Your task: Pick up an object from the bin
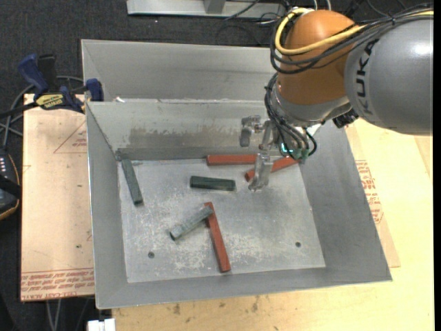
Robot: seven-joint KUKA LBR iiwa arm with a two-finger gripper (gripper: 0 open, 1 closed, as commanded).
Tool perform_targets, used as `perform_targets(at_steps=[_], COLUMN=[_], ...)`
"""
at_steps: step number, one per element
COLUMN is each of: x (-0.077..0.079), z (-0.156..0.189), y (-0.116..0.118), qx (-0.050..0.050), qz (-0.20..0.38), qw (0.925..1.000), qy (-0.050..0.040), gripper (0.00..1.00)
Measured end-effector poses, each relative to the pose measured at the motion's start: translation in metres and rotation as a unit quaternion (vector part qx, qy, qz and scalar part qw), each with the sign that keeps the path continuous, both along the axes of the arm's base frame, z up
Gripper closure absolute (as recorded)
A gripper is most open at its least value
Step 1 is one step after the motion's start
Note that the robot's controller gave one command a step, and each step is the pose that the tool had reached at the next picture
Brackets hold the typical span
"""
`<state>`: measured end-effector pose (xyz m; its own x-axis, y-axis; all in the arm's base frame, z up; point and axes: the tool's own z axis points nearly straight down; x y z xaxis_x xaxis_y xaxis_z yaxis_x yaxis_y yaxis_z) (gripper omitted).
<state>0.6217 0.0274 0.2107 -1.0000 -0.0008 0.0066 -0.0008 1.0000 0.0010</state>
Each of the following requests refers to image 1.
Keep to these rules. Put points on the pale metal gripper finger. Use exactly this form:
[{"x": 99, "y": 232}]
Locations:
[
  {"x": 261, "y": 174},
  {"x": 245, "y": 137}
]

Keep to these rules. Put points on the red-brown flat block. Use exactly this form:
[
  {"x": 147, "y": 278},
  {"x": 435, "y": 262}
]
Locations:
[
  {"x": 231, "y": 159},
  {"x": 217, "y": 240},
  {"x": 284, "y": 164}
]

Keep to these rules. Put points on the dark green flat block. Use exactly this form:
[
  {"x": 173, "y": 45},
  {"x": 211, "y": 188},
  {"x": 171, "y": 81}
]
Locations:
[
  {"x": 132, "y": 183},
  {"x": 213, "y": 183}
]

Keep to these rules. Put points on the grey metal bin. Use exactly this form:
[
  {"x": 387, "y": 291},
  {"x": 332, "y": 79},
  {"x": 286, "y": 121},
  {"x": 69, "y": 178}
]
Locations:
[{"x": 262, "y": 226}]

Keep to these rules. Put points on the dusty grey-green flat block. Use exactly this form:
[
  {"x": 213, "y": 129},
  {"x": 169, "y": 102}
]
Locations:
[{"x": 191, "y": 223}]

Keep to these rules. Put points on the brown cardboard board, red print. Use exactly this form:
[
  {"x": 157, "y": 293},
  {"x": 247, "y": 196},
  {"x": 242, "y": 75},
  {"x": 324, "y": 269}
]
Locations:
[{"x": 51, "y": 202}]

